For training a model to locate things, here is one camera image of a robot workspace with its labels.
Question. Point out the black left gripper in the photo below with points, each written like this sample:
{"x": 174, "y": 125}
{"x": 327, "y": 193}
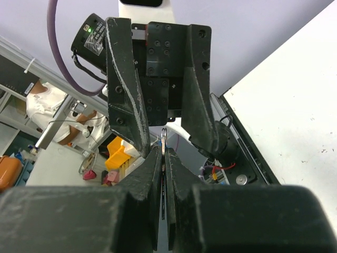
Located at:
{"x": 151, "y": 92}

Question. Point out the person in white shirt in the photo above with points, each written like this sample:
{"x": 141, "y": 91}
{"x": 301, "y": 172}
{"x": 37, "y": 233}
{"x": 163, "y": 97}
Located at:
{"x": 42, "y": 103}

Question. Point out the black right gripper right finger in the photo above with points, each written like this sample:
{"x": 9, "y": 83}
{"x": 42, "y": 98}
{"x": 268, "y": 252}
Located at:
{"x": 216, "y": 218}

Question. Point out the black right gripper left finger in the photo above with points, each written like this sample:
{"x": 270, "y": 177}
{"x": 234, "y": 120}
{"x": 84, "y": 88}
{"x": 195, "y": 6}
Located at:
{"x": 121, "y": 218}

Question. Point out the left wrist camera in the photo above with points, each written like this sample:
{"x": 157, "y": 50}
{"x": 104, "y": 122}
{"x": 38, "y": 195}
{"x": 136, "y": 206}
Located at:
{"x": 144, "y": 3}

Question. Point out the orange container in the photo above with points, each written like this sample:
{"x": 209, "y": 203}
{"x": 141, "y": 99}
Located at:
{"x": 10, "y": 169}

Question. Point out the aluminium frame rail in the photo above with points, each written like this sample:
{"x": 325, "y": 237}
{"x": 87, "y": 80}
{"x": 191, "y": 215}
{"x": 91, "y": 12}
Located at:
{"x": 223, "y": 114}

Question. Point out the yellow storage bin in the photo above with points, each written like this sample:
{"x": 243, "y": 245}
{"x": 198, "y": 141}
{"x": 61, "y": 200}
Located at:
{"x": 118, "y": 159}

